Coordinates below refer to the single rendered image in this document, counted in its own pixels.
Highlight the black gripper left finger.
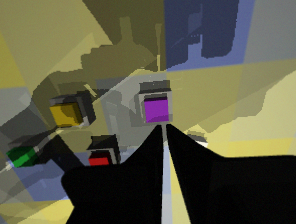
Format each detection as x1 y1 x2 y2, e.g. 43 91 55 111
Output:
61 125 164 224

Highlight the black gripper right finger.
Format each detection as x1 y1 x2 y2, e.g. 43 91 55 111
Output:
166 124 296 224

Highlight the yellow button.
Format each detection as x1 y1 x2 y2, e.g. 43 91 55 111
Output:
48 93 96 128

